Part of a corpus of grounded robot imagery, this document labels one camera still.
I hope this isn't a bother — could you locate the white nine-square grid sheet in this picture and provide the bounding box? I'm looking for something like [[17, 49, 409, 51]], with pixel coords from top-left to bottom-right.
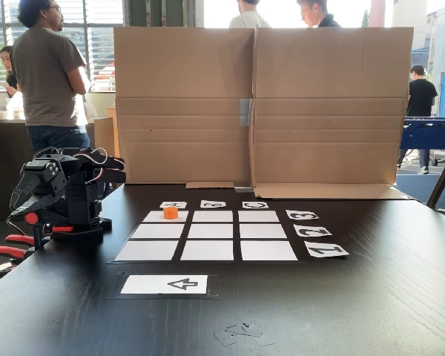
[[113, 209, 300, 263]]

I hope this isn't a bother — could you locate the dark counter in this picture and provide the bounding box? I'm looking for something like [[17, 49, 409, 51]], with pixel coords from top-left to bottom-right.
[[0, 118, 36, 223]]

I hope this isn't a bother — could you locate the red black clamp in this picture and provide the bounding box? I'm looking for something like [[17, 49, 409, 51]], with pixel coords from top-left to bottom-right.
[[0, 211, 75, 280]]

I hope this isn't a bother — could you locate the white paper bag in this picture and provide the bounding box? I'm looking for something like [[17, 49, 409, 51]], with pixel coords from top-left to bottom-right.
[[5, 90, 27, 120]]

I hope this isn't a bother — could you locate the person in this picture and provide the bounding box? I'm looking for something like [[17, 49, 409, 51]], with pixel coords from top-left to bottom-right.
[[296, 0, 341, 29], [0, 46, 22, 99], [10, 0, 92, 153], [397, 65, 439, 175], [228, 0, 271, 29]]

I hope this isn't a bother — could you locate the white arrow paper sheet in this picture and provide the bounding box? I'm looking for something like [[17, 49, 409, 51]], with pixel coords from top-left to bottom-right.
[[120, 274, 208, 296]]

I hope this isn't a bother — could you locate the brown cardboard panel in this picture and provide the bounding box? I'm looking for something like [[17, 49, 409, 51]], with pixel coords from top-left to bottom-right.
[[251, 25, 415, 200], [113, 26, 256, 190]]

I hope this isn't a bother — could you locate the paper sheet number 3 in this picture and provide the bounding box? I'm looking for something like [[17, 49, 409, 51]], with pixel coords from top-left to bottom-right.
[[285, 209, 320, 220]]

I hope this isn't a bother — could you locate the paper sheet number 2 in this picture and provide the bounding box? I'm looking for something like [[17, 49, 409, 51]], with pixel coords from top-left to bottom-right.
[[293, 223, 334, 237]]

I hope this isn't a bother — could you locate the paper sheet number 1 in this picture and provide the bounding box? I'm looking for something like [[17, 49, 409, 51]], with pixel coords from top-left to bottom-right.
[[303, 240, 351, 258]]

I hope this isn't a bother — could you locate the blue foosball table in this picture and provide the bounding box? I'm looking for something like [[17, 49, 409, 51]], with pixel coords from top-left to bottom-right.
[[399, 116, 445, 166]]

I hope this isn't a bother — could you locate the dark wooden easel leg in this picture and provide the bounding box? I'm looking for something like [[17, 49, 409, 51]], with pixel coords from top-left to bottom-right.
[[426, 140, 445, 214]]

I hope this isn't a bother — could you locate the red white servo cable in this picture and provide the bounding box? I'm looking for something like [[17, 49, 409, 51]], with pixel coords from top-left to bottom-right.
[[33, 146, 109, 183]]

